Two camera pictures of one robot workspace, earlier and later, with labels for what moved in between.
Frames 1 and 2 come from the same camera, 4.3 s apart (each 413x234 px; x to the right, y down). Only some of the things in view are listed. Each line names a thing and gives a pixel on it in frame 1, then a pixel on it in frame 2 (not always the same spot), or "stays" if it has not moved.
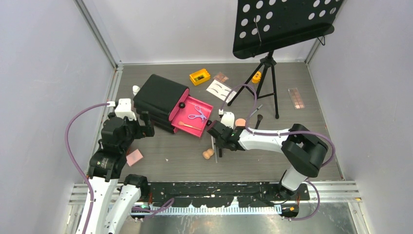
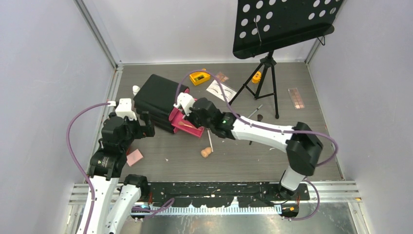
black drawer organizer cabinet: (158, 95) stays
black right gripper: (218, 144) → (189, 115)
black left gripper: (147, 129) stays
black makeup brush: (259, 117) stays
